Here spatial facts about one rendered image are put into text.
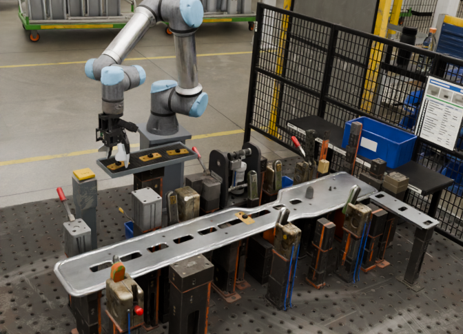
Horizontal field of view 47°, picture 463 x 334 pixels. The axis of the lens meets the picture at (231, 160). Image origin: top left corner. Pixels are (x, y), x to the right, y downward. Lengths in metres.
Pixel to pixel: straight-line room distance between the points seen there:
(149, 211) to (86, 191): 0.24
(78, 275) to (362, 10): 3.11
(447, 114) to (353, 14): 1.91
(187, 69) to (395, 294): 1.25
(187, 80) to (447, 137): 1.19
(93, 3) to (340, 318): 7.58
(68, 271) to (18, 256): 0.64
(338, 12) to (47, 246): 2.96
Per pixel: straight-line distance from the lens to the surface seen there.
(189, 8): 2.10
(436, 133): 2.59
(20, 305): 2.12
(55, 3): 8.69
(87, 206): 1.99
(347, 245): 2.21
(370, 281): 2.33
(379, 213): 2.25
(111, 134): 1.88
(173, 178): 2.51
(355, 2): 4.27
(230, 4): 9.89
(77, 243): 1.82
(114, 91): 1.84
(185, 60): 2.21
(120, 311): 1.57
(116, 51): 2.03
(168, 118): 2.41
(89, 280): 1.70
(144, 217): 1.89
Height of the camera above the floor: 2.06
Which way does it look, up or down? 26 degrees down
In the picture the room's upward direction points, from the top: 5 degrees clockwise
